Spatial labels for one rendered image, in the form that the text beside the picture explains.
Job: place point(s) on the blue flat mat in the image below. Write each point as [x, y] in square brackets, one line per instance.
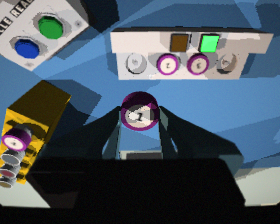
[245, 111]

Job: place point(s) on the grey key desk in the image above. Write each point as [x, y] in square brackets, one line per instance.
[33, 30]

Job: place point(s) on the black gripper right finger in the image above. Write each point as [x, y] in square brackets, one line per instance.
[193, 141]

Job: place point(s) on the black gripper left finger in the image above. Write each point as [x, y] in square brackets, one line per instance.
[89, 140]

